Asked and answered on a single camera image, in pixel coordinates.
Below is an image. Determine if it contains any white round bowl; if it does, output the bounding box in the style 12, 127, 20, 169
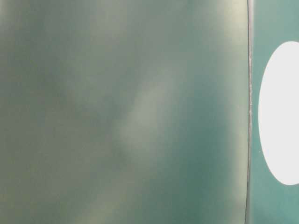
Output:
258, 42, 299, 185

